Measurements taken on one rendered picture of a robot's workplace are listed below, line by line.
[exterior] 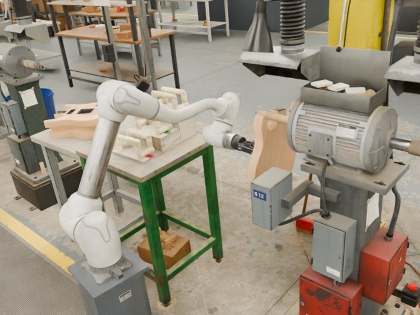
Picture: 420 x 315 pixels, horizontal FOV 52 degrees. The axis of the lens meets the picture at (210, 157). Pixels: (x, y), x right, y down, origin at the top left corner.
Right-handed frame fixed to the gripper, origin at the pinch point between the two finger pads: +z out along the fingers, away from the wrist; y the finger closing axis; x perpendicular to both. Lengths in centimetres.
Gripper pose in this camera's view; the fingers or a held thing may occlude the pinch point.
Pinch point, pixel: (269, 152)
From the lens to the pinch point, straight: 207.8
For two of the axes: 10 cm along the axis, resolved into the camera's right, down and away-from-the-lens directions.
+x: 0.3, -9.4, -3.4
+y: -6.7, 2.3, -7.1
